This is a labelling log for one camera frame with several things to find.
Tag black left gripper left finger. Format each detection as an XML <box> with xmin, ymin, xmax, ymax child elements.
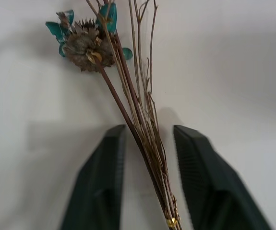
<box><xmin>59</xmin><ymin>124</ymin><xmax>127</xmax><ymax>230</ymax></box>

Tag dried flower bouquet teal leaves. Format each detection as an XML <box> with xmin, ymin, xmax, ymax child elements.
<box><xmin>45</xmin><ymin>0</ymin><xmax>183</xmax><ymax>230</ymax></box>

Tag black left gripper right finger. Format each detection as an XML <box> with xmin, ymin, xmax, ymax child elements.
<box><xmin>173</xmin><ymin>124</ymin><xmax>273</xmax><ymax>230</ymax></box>

